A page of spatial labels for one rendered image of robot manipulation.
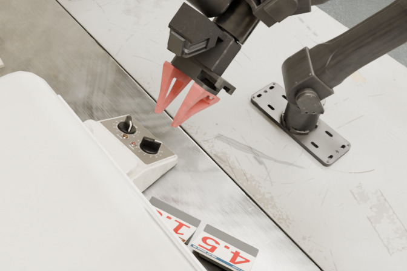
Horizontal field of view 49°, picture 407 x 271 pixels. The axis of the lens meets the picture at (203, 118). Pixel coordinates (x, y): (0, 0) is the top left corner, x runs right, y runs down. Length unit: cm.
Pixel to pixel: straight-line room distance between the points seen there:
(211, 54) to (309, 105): 21
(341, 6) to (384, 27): 204
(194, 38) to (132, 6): 53
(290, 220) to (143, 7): 59
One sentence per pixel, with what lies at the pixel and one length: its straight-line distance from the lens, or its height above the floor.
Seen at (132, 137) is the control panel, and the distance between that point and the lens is 75.
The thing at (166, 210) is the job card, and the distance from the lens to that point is 73.
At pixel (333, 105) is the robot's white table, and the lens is 91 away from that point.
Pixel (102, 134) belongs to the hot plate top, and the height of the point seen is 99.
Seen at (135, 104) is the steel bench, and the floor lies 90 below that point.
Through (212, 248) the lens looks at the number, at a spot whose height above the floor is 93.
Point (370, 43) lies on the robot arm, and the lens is 71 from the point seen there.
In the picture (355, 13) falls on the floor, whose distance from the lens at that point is 273.
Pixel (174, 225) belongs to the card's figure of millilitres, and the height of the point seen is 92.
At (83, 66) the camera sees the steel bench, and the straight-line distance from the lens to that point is 94.
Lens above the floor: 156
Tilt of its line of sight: 52 degrees down
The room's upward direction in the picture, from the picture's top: 5 degrees clockwise
